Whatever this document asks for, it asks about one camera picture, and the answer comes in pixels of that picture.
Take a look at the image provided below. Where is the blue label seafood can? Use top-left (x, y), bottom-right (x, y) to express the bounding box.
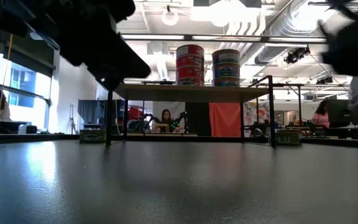
top-left (212, 62), bottom-right (241, 78)
top-left (212, 49), bottom-right (241, 65)
top-left (213, 77), bottom-right (241, 88)

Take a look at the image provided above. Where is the green label gold lid can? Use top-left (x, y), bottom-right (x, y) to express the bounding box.
top-left (275, 129), bottom-right (301, 146)
top-left (79, 129), bottom-right (107, 144)

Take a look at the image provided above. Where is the wooden shelf with black legs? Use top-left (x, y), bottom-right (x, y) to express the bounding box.
top-left (105, 75), bottom-right (277, 149)

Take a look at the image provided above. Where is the white hanging sheet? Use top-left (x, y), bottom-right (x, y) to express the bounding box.
top-left (152, 101), bottom-right (186, 125)

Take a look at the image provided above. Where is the black partition panel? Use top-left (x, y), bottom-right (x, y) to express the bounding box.
top-left (185, 102), bottom-right (211, 137)

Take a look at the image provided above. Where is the small wooden box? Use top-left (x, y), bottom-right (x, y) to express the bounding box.
top-left (155, 123), bottom-right (170, 134)

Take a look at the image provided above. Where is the red fabric item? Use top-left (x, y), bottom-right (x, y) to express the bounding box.
top-left (128, 106), bottom-right (145, 122)

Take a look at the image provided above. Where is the orange cloth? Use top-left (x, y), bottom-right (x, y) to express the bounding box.
top-left (209, 102), bottom-right (242, 138)

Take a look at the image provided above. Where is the black table mat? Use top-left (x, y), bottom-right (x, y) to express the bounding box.
top-left (0, 138), bottom-right (358, 224)

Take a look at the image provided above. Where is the grey curtain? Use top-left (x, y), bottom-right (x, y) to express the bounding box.
top-left (78, 99), bottom-right (107, 125)

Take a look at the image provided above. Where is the thin tripod stand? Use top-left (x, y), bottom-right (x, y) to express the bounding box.
top-left (69, 103), bottom-right (76, 131)

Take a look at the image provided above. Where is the black ceiling spotlight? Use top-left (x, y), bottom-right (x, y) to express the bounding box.
top-left (315, 75), bottom-right (334, 85)
top-left (283, 45), bottom-right (311, 65)

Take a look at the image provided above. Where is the black window blind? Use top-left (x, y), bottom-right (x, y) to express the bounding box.
top-left (11, 46), bottom-right (56, 71)

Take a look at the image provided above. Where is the black background monitor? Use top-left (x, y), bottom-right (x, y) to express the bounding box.
top-left (327, 99), bottom-right (352, 128)

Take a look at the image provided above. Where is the colourful wall poster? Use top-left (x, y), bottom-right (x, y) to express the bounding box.
top-left (244, 102), bottom-right (270, 125)

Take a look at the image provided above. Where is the white ring ceiling lamp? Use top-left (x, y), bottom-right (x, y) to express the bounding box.
top-left (162, 8), bottom-right (180, 27)

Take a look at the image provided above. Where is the silver ventilation duct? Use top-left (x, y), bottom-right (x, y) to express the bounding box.
top-left (253, 0), bottom-right (329, 65)

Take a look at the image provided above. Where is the black aluminium table frame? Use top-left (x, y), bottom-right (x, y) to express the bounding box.
top-left (0, 132), bottom-right (358, 149)

